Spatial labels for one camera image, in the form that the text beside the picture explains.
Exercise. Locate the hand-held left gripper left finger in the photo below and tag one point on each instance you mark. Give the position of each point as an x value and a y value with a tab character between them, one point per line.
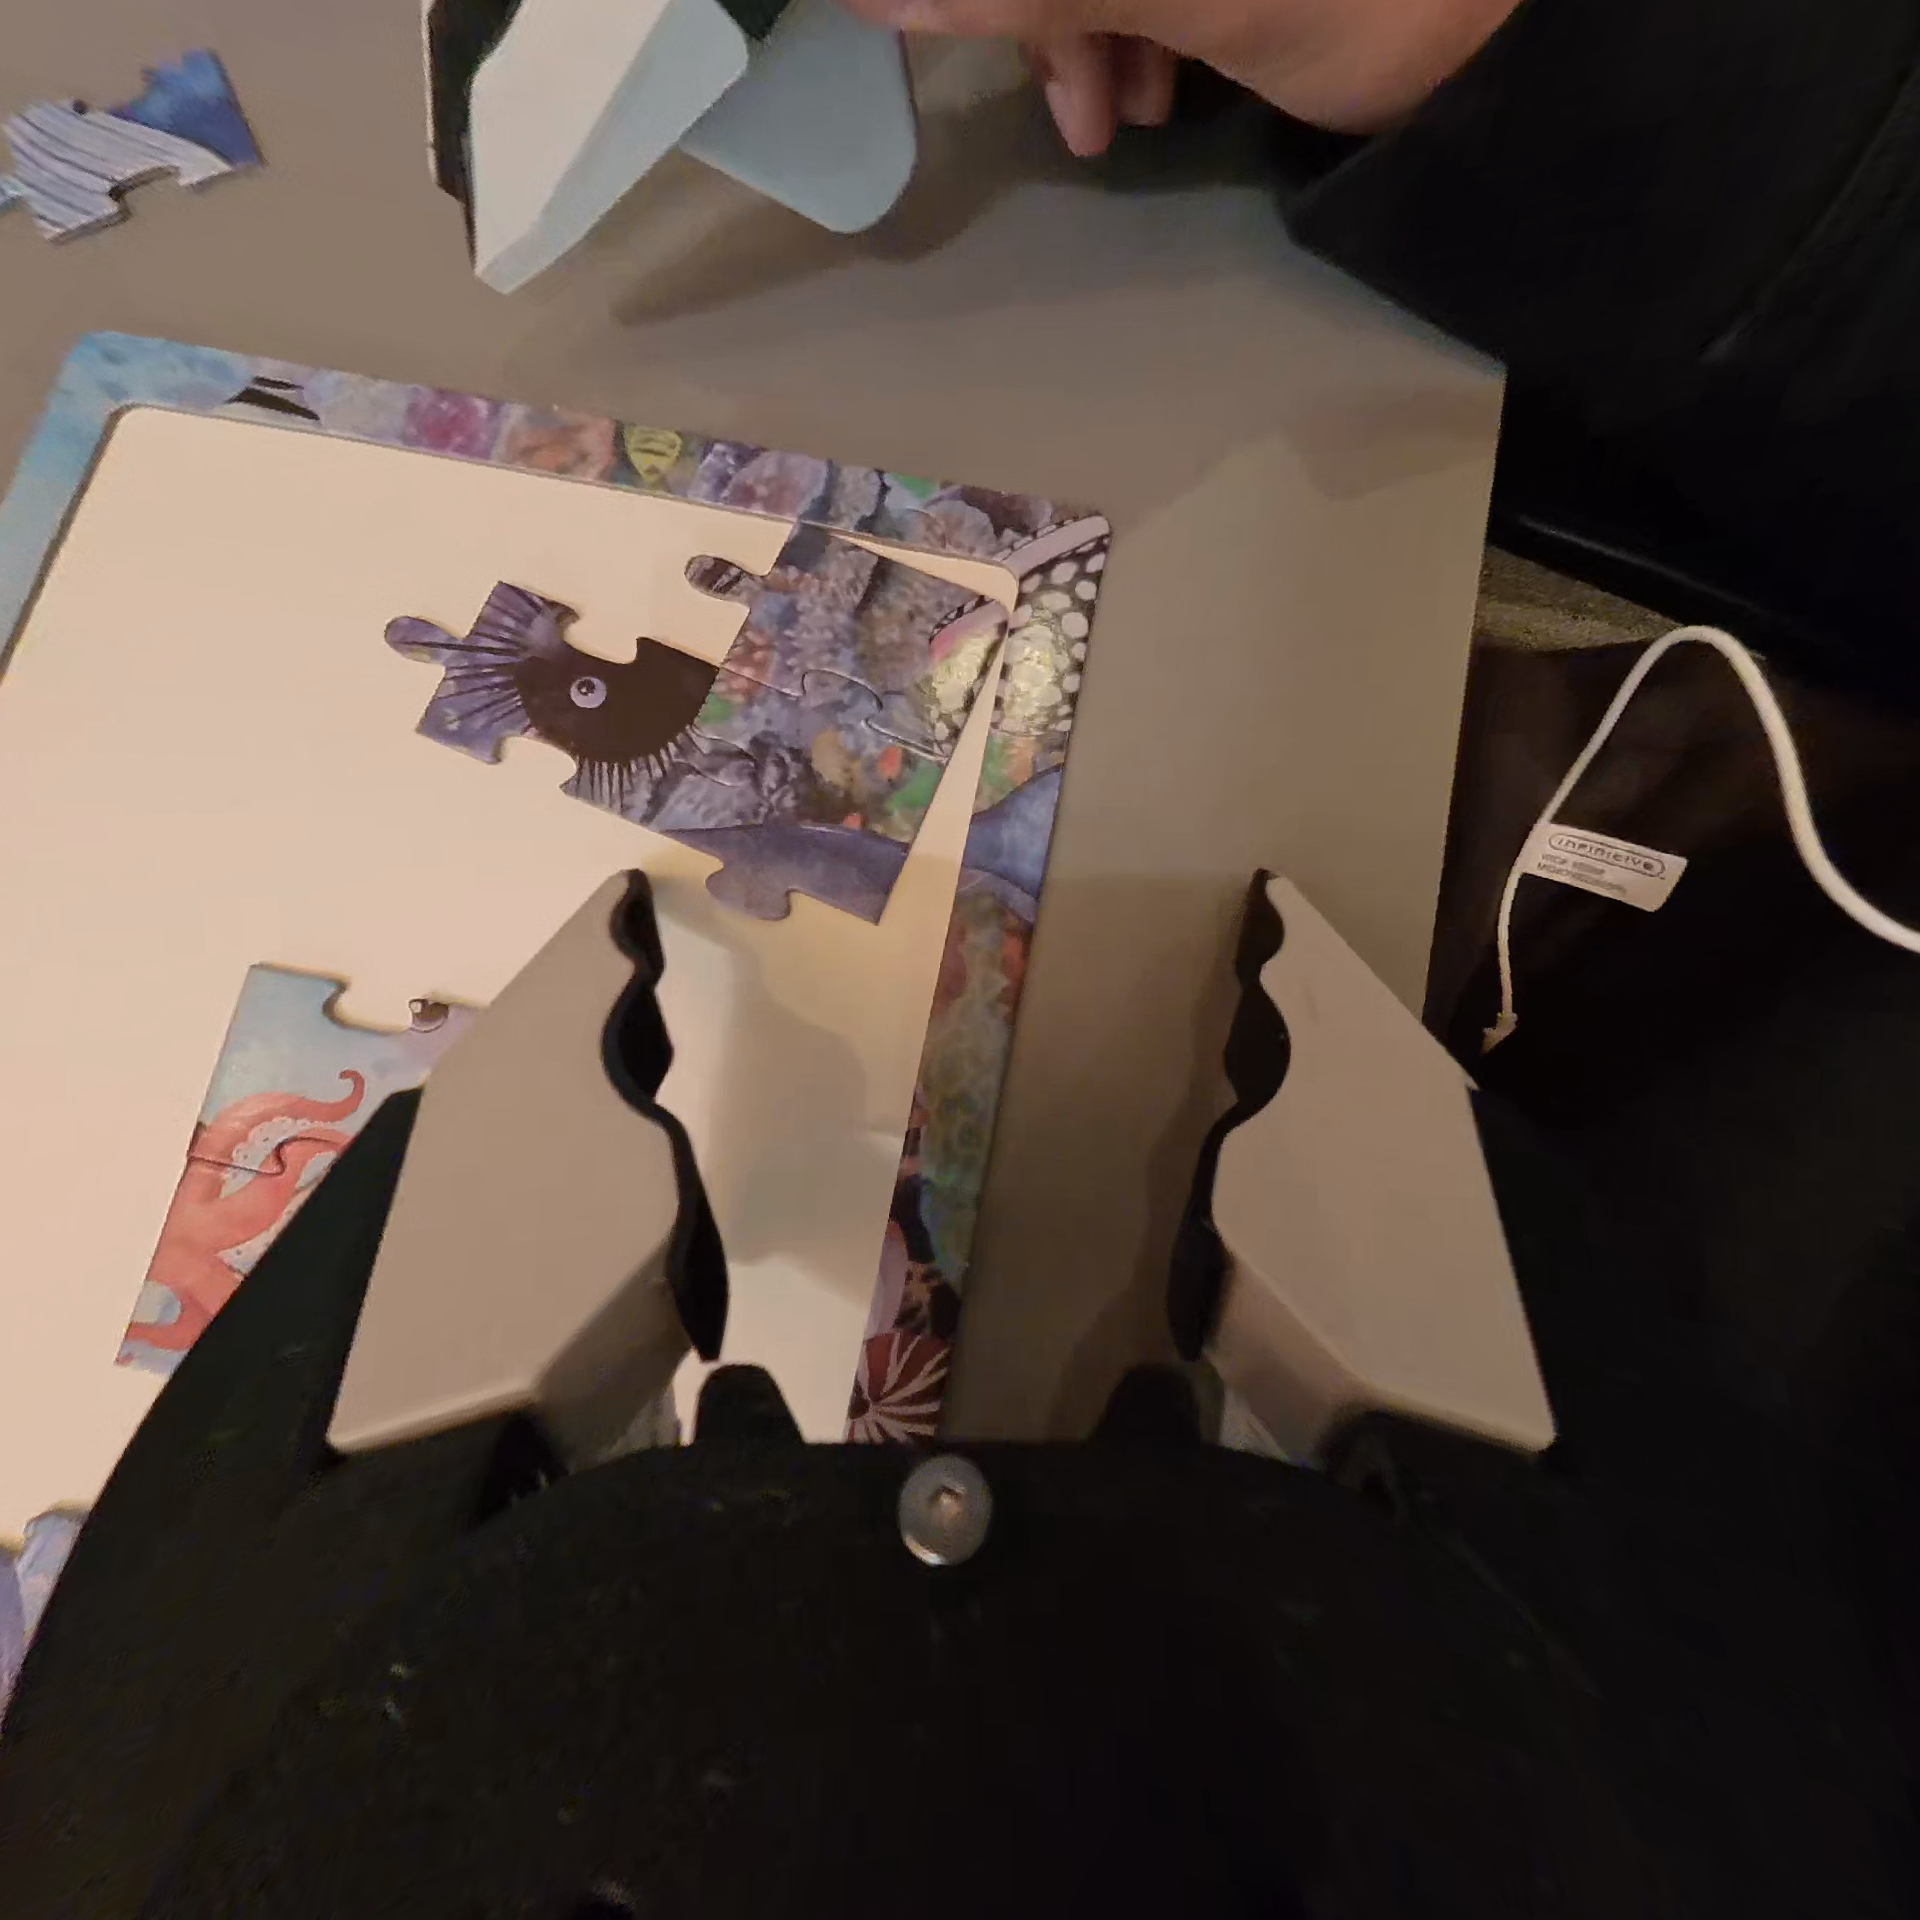
510	1198

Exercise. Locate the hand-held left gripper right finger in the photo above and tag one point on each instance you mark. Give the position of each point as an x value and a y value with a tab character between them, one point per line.
1378	1198

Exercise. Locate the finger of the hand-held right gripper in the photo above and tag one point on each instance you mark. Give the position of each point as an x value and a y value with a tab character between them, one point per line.
600	90
823	134

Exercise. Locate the black sea urchin puzzle piece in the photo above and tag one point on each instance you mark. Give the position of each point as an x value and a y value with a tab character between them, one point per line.
600	707

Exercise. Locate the assembled coral reef puzzle pieces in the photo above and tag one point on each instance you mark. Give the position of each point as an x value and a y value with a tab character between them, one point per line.
842	707

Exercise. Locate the ocean jigsaw puzzle tray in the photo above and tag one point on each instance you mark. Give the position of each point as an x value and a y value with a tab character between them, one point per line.
226	672

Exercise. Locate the person's right forearm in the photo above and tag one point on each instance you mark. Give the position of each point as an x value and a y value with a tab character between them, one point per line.
1649	227

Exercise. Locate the person's right hand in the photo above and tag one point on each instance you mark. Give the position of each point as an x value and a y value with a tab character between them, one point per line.
1275	42

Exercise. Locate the person's black clothing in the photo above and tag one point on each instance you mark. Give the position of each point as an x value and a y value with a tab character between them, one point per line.
1726	1198

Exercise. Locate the white clothing label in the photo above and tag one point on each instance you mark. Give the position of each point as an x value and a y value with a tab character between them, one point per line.
1598	867

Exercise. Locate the scattered loose puzzle pieces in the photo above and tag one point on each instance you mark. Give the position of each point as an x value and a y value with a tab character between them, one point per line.
89	165

